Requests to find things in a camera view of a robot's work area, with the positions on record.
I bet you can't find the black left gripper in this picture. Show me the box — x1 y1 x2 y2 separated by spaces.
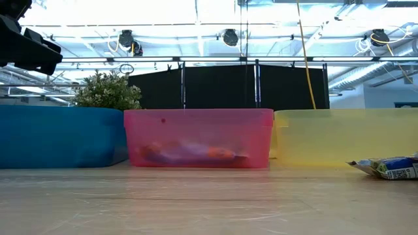
0 0 63 76

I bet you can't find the blue green granola bar wrapper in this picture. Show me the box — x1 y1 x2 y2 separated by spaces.
346 153 418 181

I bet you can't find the green potted plant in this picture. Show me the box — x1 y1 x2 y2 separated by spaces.
73 69 143 114

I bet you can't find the blue plastic bin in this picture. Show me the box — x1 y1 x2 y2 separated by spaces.
0 104 129 169

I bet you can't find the black ceiling spotlight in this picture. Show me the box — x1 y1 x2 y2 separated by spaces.
118 29 135 48
371 28 391 47
223 28 240 47

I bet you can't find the small black ceiling lamp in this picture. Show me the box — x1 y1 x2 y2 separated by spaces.
130 40 144 57

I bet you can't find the black partition panel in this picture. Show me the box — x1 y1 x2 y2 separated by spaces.
259 64 330 110
128 66 183 110
185 64 257 110

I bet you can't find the black partition pole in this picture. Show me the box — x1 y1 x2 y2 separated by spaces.
254 59 261 110
180 61 186 110

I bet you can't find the pink translucent plastic bin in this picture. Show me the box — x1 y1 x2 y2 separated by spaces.
123 108 274 169

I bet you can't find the yellow translucent plastic bin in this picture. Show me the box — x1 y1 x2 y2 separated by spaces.
269 108 418 166

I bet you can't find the horizontal metal rail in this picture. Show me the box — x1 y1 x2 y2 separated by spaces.
60 55 418 63

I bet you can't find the thin black hanging cable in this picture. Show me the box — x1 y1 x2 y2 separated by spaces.
244 0 249 108

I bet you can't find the yellow hanging cable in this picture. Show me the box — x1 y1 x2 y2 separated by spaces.
295 0 317 110

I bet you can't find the silver ceiling duct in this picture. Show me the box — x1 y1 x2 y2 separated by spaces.
329 48 418 94

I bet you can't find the white coiled ceiling cable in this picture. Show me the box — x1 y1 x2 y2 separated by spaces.
355 38 374 57

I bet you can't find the thin yellow ceiling cable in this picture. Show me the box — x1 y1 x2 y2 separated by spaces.
370 31 415 85

